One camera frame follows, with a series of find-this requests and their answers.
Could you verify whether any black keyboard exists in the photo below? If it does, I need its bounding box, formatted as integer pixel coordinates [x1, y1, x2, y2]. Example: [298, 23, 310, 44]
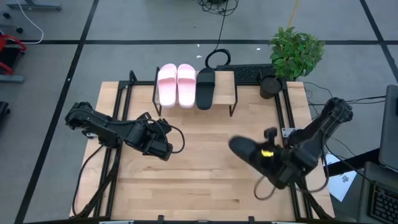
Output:
[215, 63, 278, 85]

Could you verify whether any white floor cable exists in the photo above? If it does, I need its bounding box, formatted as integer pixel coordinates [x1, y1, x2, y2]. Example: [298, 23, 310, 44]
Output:
[14, 0, 45, 45]

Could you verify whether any grey metal floor foot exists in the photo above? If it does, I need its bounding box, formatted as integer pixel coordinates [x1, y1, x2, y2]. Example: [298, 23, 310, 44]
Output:
[5, 0, 62, 12]

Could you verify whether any yellow hanging cable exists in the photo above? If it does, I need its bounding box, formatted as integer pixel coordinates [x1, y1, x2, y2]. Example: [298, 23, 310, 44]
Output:
[286, 0, 300, 29]

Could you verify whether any green leafy plant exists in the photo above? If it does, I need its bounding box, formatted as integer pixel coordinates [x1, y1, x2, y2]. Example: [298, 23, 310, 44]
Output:
[268, 26, 326, 82]

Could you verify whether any grey desk with keyboard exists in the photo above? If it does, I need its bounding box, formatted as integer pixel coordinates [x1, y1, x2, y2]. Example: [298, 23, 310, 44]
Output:
[356, 161, 398, 224]

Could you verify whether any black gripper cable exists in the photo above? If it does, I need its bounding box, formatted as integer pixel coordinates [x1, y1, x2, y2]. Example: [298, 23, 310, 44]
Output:
[161, 123, 187, 155]

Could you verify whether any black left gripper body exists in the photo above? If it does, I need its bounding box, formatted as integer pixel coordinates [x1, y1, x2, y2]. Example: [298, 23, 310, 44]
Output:
[134, 119, 174, 159]

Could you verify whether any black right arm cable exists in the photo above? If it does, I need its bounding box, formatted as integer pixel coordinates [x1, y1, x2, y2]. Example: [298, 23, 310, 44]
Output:
[252, 149, 331, 202]

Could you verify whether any coiled black cable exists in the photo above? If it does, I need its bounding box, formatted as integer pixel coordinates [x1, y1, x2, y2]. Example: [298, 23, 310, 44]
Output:
[204, 9, 232, 70]

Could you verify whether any black slide sandal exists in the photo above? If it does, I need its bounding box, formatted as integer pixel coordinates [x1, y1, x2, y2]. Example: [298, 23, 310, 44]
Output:
[228, 134, 276, 175]
[195, 67, 216, 111]

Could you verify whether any black plant pot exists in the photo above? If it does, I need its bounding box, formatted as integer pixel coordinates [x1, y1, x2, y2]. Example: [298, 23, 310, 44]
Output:
[259, 75, 284, 100]

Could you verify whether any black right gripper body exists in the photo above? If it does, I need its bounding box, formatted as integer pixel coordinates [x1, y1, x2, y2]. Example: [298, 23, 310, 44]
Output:
[263, 145, 312, 190]

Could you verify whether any pink slide sandal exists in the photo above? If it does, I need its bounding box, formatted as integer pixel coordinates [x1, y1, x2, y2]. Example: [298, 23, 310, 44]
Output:
[156, 63, 178, 110]
[176, 63, 198, 110]

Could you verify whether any black left arm base cable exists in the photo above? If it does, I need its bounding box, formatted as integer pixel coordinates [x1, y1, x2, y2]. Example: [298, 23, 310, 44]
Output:
[72, 143, 106, 218]

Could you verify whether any silver metal bracket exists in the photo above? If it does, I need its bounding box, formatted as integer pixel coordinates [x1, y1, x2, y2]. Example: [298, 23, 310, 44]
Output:
[280, 126, 297, 139]

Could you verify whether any red and black cart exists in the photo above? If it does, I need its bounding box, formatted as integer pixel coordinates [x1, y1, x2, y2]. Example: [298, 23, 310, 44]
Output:
[0, 33, 27, 84]

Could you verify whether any white paper sheet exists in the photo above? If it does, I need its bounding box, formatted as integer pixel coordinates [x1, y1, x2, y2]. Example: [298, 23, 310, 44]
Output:
[323, 153, 359, 203]

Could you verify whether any tangled black cable bundle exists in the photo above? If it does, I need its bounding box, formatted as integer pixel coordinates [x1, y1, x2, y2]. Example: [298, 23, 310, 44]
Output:
[197, 0, 241, 17]

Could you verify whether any wooden shelf with black legs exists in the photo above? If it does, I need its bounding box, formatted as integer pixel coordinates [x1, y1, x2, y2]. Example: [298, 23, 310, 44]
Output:
[151, 70, 239, 118]

